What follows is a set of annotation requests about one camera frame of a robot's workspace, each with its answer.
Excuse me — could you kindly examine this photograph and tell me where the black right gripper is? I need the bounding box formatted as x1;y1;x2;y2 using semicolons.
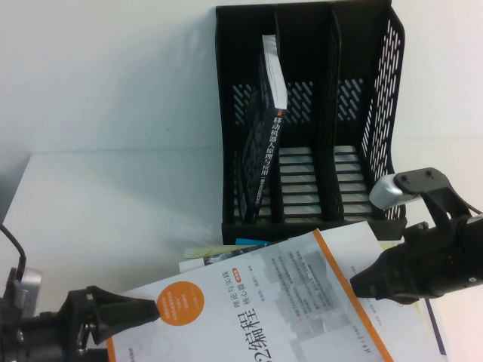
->
349;220;460;303

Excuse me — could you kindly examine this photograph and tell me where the white autonomous driving book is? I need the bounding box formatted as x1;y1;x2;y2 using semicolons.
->
179;220;429;362

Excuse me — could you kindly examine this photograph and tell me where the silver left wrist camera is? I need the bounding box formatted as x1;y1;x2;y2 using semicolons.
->
10;266;44;318

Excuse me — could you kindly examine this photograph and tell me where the blue book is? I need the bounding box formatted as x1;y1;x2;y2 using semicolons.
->
235;237;275;248

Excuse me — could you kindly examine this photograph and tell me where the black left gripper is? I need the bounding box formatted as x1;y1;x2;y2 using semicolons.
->
20;285;160;362

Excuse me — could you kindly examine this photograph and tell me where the white book with orange spine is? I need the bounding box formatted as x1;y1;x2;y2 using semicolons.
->
106;228;395;362

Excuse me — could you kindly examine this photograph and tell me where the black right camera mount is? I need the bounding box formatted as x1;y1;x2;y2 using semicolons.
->
392;167;473;229

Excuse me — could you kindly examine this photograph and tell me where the white book with purple stripe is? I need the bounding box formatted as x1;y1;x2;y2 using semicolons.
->
424;299;452;357

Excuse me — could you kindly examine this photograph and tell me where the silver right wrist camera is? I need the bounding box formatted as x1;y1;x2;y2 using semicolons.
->
368;173;409;210

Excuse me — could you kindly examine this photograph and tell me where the black robotics book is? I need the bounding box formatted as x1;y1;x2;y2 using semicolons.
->
235;34;288;223

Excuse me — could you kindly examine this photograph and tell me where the black mesh book stand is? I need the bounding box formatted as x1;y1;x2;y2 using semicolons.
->
214;0;411;246

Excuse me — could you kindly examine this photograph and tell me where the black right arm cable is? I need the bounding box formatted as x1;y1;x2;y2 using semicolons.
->
462;198;483;219

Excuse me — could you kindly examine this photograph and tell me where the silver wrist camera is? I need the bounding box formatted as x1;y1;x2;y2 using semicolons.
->
368;173;409;210
10;266;44;318

